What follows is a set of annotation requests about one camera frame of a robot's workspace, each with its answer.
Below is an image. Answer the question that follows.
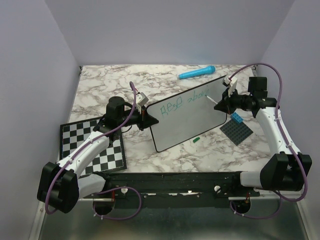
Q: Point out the green whiteboard marker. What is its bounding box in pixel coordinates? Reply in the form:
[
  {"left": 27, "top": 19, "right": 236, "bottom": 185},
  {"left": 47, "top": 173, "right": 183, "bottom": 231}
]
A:
[{"left": 206, "top": 95, "right": 218, "bottom": 105}]

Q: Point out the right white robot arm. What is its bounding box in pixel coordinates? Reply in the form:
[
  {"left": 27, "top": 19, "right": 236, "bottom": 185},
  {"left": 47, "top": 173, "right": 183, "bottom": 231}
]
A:
[{"left": 214, "top": 76, "right": 312, "bottom": 196}]

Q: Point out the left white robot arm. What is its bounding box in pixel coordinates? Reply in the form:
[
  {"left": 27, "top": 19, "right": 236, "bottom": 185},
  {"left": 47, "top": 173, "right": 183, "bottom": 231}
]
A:
[{"left": 37, "top": 92, "right": 159, "bottom": 214}]

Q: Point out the black framed whiteboard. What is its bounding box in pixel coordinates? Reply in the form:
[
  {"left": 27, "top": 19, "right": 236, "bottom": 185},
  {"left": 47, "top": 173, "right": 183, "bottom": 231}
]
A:
[{"left": 147, "top": 76, "right": 227, "bottom": 152}]

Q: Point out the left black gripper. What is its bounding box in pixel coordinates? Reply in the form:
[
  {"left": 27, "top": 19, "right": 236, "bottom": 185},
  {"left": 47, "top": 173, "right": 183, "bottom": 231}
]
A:
[{"left": 118, "top": 104, "right": 159, "bottom": 131}]

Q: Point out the grey lego baseplate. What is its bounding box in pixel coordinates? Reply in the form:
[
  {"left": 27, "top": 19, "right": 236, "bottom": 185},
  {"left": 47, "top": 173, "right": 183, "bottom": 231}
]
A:
[{"left": 220, "top": 120, "right": 253, "bottom": 146}]

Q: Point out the black white checkerboard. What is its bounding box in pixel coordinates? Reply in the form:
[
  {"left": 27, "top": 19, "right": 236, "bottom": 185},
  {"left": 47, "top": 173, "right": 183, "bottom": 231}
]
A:
[{"left": 59, "top": 117, "right": 127, "bottom": 177}]

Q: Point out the green marker cap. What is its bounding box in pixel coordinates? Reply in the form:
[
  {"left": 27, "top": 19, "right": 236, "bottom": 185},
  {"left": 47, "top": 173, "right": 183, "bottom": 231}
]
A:
[{"left": 192, "top": 137, "right": 200, "bottom": 143}]

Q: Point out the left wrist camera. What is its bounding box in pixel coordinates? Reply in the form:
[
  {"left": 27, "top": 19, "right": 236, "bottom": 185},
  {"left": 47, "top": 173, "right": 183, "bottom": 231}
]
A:
[{"left": 136, "top": 92, "right": 149, "bottom": 107}]

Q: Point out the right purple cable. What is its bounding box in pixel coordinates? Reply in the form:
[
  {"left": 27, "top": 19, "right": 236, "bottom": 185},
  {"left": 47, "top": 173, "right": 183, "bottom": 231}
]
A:
[{"left": 228, "top": 62, "right": 310, "bottom": 220}]

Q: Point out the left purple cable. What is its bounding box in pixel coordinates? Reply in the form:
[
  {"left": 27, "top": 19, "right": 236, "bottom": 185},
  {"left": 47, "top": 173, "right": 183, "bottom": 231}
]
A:
[{"left": 44, "top": 81, "right": 145, "bottom": 222}]

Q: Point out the purple cable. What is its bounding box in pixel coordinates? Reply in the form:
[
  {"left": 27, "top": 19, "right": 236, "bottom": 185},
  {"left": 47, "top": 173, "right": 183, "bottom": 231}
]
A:
[
  {"left": 228, "top": 62, "right": 310, "bottom": 220},
  {"left": 44, "top": 81, "right": 145, "bottom": 222}
]

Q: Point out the blue toy microphone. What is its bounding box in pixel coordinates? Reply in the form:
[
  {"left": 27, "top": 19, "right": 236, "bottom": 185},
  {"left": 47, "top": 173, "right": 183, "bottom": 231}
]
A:
[{"left": 178, "top": 65, "right": 216, "bottom": 79}]

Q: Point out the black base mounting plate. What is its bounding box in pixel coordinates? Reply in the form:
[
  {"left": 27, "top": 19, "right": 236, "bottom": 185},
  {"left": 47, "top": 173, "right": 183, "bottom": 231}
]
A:
[{"left": 105, "top": 172, "right": 260, "bottom": 210}]

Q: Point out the blue lego brick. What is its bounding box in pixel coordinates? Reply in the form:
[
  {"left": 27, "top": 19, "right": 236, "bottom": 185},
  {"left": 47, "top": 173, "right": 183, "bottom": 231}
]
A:
[{"left": 230, "top": 112, "right": 244, "bottom": 124}]

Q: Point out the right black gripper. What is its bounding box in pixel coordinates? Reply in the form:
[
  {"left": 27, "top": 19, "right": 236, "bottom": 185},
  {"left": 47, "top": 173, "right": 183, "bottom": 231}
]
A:
[{"left": 215, "top": 86, "right": 253, "bottom": 115}]

